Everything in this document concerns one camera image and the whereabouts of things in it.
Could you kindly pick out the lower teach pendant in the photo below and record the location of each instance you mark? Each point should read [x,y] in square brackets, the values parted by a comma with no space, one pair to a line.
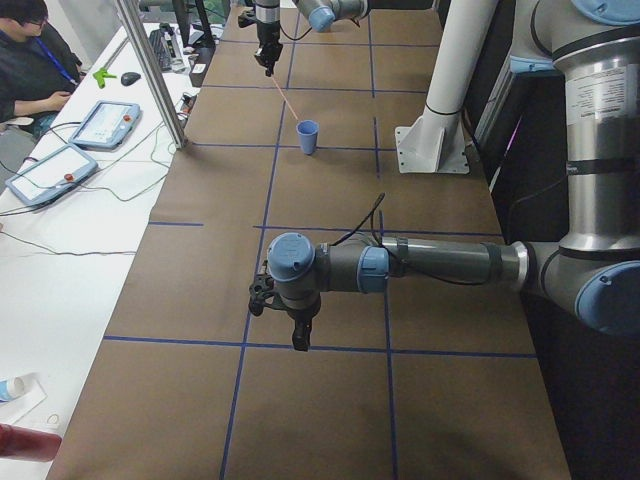
[53,176]

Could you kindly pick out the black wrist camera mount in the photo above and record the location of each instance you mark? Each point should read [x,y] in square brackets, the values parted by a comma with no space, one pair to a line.
[247,18]

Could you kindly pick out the blue ribbed cup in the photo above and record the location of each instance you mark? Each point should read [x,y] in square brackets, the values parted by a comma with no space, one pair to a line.
[307,131]

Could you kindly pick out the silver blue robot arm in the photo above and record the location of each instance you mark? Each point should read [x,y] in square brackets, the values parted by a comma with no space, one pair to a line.
[320,14]
[593,271]

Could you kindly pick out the green plastic tool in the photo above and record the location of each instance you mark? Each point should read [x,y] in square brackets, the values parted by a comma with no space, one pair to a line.
[101,75]

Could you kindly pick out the aluminium frame post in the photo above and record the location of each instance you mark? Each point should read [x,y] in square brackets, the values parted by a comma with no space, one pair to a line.
[128,12]

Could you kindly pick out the seated person in black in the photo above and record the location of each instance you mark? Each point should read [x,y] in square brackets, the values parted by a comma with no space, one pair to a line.
[39,72]

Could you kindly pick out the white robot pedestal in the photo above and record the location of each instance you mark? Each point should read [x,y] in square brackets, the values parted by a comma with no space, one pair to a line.
[434,143]

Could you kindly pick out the black computer mouse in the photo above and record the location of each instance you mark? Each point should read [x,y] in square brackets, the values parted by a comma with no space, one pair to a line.
[129,78]

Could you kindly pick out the white bottle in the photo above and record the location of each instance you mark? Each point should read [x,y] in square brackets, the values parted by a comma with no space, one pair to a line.
[12,389]

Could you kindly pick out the pink chopstick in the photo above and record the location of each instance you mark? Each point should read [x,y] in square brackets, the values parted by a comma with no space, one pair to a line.
[285,99]

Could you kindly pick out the red cylinder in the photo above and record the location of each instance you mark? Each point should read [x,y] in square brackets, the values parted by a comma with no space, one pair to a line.
[26,444]

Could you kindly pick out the black keyboard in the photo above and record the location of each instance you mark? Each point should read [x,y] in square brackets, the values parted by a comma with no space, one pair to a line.
[159,42]

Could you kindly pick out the upper teach pendant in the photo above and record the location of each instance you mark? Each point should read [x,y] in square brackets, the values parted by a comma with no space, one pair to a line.
[106,126]

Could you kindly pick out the teach pendant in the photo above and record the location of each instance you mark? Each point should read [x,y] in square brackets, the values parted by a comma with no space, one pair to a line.
[53,176]
[106,126]

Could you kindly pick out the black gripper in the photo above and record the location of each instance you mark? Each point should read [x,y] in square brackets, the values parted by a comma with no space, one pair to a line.
[301,314]
[265,31]

